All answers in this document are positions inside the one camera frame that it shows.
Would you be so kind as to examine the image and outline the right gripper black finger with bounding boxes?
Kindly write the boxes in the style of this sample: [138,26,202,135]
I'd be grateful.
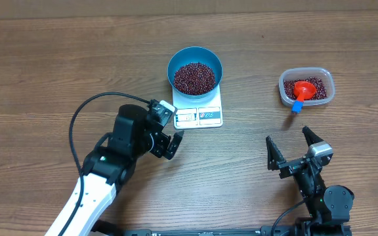
[266,136,286,170]
[302,126,324,147]

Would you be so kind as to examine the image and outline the red scoop with blue handle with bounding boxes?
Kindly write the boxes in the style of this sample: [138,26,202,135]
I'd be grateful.
[291,81,317,113]

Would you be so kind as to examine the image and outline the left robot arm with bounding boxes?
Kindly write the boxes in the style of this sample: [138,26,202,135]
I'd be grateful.
[47,100,184,235]

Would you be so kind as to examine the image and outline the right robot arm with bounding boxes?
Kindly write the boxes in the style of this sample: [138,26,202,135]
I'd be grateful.
[261,127,354,236]

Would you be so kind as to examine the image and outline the white digital kitchen scale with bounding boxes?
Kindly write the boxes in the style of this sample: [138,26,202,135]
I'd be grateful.
[173,86,223,130]

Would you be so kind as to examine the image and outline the red beans in bowl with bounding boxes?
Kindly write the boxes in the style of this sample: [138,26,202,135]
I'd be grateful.
[173,62,216,96]

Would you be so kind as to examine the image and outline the blue bowl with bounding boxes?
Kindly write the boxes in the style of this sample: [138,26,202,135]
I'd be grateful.
[167,47,223,90]

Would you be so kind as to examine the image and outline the red beans in container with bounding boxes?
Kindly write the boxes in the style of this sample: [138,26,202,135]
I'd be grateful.
[283,77,327,100]

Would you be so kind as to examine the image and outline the clear plastic container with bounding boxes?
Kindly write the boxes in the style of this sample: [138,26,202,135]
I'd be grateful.
[278,67,335,107]

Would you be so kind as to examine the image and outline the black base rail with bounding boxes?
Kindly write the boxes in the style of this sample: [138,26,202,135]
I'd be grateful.
[89,220,352,236]

